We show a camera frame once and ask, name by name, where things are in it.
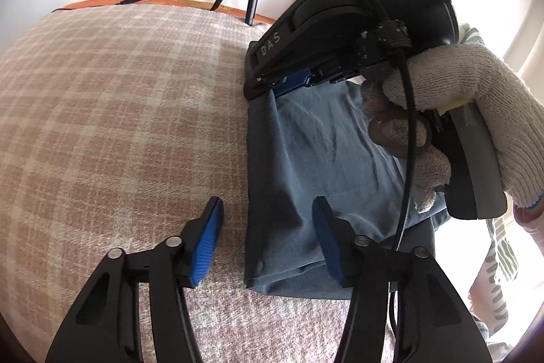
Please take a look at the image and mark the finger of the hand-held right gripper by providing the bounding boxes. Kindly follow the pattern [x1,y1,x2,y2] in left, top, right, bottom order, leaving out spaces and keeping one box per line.
[243,66,362,100]

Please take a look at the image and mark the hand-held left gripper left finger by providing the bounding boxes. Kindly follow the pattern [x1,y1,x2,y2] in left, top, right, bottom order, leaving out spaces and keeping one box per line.
[45,196,224,363]

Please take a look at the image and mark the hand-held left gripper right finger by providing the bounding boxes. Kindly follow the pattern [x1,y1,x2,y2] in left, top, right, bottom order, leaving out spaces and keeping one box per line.
[311,196,494,363]

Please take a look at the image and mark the dark grey pants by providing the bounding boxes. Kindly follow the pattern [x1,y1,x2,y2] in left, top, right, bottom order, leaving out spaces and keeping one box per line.
[244,80,451,300]

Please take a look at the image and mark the person's right forearm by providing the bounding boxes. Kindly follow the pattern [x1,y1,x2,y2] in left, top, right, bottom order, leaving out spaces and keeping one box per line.
[513,193,544,236]

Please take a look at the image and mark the person's right hand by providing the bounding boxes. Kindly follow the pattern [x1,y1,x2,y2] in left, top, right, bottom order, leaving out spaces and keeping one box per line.
[360,43,544,215]

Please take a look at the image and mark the plaid pink blanket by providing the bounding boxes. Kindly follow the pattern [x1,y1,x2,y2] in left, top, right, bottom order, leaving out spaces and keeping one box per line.
[0,3,481,363]

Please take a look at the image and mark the green patterned white pillow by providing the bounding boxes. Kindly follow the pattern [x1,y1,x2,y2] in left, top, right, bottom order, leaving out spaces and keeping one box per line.
[461,23,525,347]

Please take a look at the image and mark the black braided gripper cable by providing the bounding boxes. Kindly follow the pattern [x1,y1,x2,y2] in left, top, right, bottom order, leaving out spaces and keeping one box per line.
[312,0,419,363]

